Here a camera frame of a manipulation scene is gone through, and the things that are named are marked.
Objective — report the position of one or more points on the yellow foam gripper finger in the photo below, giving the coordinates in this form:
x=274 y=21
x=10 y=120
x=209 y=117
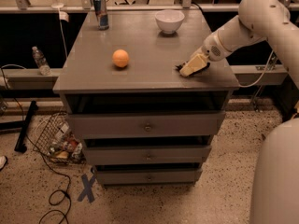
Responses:
x=194 y=64

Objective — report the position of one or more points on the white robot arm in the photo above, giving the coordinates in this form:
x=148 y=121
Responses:
x=275 y=190

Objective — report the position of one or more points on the white bowl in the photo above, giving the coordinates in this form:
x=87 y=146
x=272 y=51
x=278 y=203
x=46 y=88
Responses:
x=169 y=20

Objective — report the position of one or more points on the grey drawer cabinet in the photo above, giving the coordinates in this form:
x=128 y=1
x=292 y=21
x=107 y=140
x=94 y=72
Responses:
x=144 y=123

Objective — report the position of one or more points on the orange fruit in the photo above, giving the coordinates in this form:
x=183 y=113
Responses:
x=120 y=58

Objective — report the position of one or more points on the blue energy drink can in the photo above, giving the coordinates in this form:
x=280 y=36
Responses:
x=100 y=8

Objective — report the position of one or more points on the clear plastic water bottle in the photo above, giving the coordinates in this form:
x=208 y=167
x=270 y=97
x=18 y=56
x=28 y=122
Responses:
x=41 y=61

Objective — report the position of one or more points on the blue tape cross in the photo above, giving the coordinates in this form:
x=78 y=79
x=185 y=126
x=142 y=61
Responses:
x=87 y=191

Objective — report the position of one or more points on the black stand leg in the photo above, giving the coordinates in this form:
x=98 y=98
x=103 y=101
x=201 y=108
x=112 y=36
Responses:
x=20 y=146

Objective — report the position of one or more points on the wire basket with snacks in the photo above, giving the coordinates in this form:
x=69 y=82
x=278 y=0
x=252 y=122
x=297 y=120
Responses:
x=57 y=143

